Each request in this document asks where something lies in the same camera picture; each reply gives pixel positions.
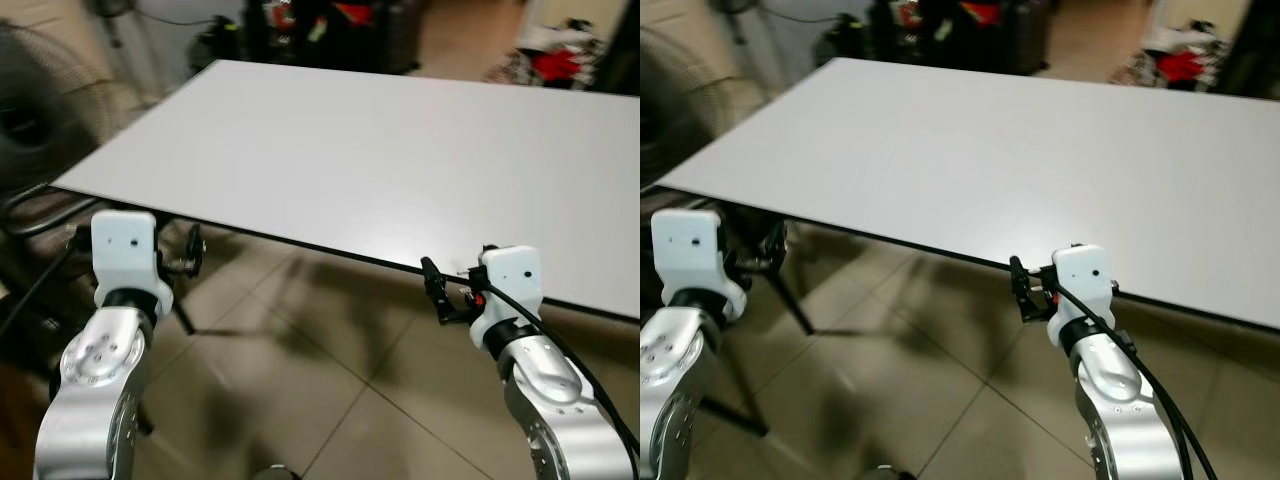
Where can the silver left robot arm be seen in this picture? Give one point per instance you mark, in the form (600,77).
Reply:
(670,400)
(95,400)

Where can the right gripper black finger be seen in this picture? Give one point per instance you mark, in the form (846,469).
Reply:
(433,285)
(1020,288)

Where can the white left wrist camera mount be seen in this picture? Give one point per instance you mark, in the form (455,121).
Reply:
(125,250)
(685,250)

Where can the black floor fan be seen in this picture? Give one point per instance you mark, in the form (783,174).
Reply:
(40,110)
(665,100)

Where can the black round stool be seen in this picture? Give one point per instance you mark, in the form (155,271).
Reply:
(840,45)
(215,45)

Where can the large black suitcase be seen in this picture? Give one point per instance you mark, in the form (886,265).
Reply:
(930,40)
(300,45)

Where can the white chair frame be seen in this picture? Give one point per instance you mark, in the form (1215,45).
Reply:
(1175,25)
(550,30)

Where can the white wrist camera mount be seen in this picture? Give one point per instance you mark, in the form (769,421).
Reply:
(1085,280)
(512,275)
(125,250)
(685,250)

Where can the patterned bag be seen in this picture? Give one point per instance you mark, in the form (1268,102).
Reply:
(1135,72)
(510,72)

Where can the black table leg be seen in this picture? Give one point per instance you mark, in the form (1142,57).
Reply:
(735,395)
(795,305)
(183,318)

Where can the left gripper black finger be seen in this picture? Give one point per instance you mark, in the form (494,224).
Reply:
(194,250)
(775,245)

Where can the red white hanging tag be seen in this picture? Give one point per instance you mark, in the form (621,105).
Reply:
(283,15)
(908,15)

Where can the ribbed black suitcase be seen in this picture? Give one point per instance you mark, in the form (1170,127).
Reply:
(397,40)
(1025,40)

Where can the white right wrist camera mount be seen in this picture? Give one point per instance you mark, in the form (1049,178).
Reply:
(1085,280)
(512,275)

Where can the red cloth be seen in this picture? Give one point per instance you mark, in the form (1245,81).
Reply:
(1180,65)
(555,65)

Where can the grey robot foot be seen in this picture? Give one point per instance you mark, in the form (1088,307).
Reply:
(275,473)
(885,473)

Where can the black cabinet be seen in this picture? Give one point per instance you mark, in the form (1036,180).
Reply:
(1250,50)
(622,50)

